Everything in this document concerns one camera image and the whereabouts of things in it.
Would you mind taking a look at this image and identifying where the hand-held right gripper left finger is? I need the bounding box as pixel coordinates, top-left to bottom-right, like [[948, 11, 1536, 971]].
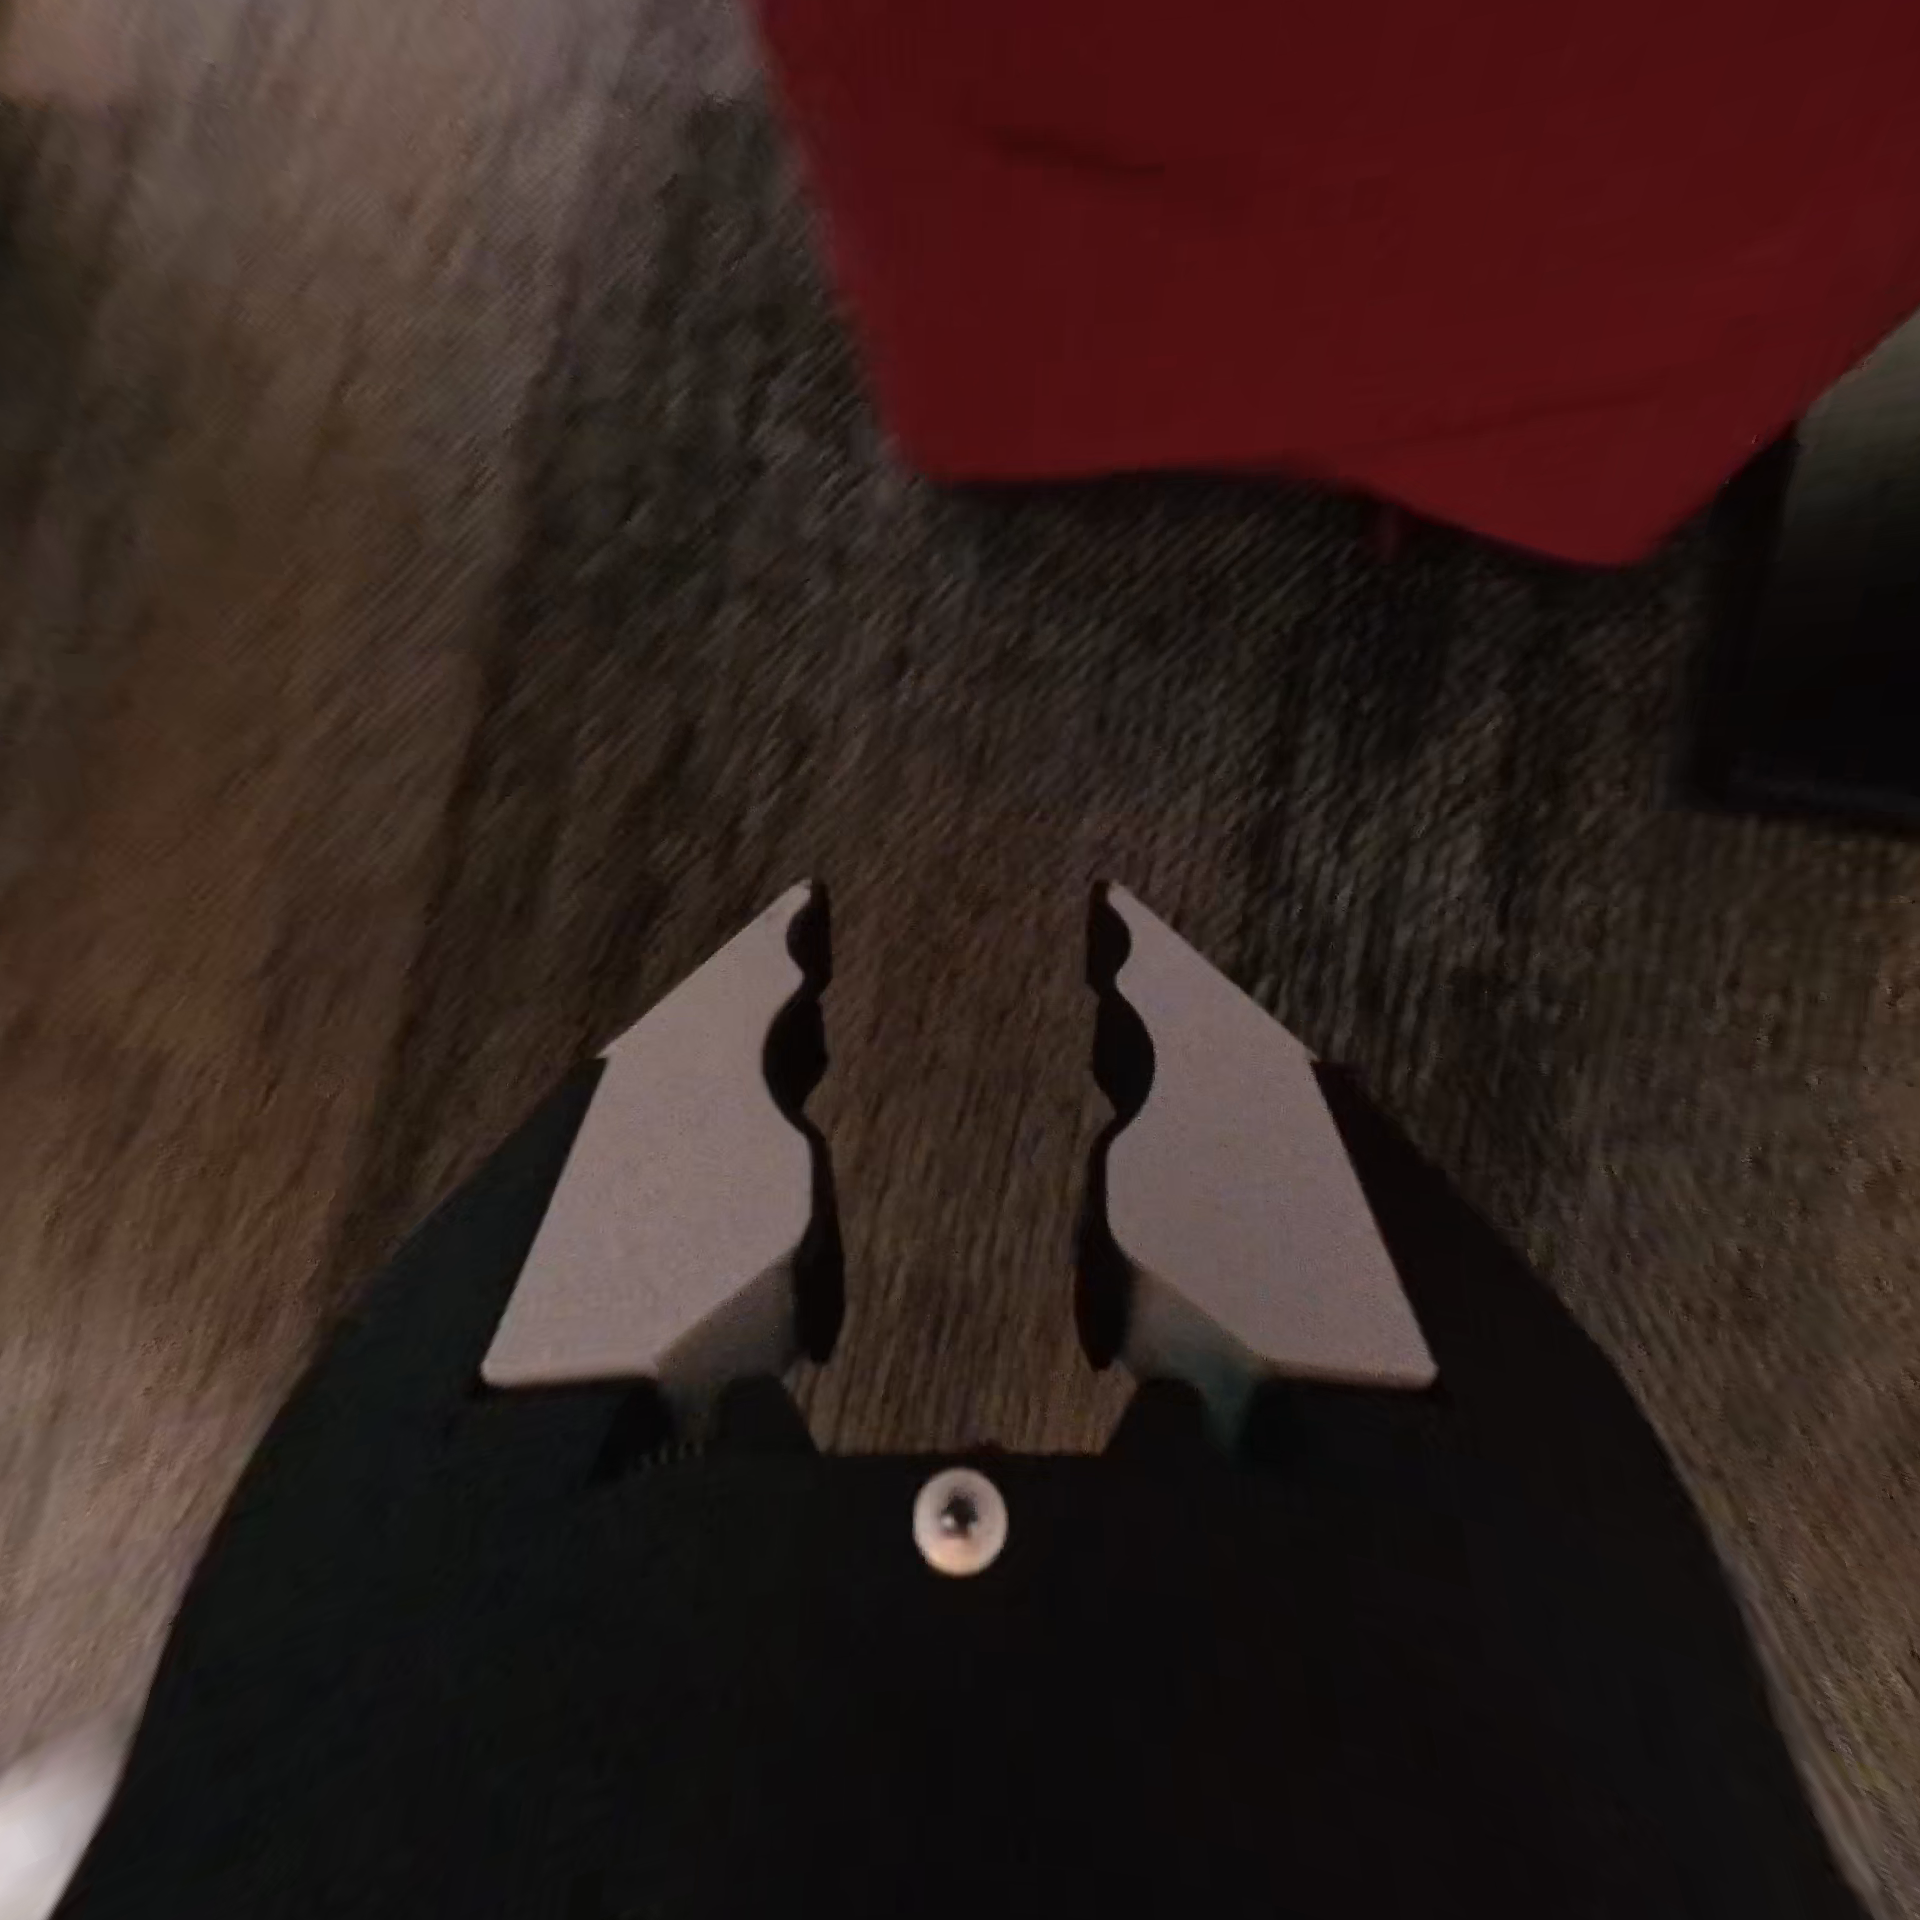
[[481, 881, 847, 1431]]

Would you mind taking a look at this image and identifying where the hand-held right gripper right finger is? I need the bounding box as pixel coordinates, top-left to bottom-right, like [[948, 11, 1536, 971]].
[[1077, 881, 1441, 1434]]

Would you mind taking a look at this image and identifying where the red fabric item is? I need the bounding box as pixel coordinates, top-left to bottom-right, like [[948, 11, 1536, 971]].
[[754, 0, 1920, 570]]

